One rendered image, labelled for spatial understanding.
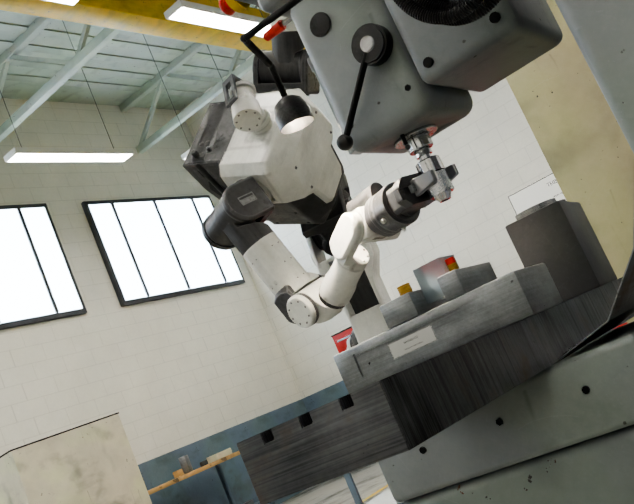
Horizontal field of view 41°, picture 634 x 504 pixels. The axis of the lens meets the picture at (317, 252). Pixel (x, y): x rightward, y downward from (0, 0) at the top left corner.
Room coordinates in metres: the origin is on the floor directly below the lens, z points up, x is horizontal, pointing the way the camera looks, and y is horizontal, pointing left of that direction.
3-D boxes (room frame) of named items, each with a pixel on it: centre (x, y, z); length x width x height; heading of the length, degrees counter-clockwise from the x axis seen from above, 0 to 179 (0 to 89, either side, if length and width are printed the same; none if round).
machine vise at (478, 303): (1.41, -0.14, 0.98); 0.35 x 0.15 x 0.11; 59
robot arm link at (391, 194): (1.60, -0.20, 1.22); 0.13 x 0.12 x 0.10; 125
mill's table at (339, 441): (1.53, -0.25, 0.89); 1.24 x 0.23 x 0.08; 147
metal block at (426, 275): (1.40, -0.17, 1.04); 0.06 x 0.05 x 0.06; 149
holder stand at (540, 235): (1.81, -0.47, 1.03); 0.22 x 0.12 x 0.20; 154
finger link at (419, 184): (1.51, -0.22, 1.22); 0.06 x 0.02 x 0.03; 35
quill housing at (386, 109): (1.52, -0.25, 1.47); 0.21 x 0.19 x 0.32; 147
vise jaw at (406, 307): (1.43, -0.12, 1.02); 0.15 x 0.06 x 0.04; 149
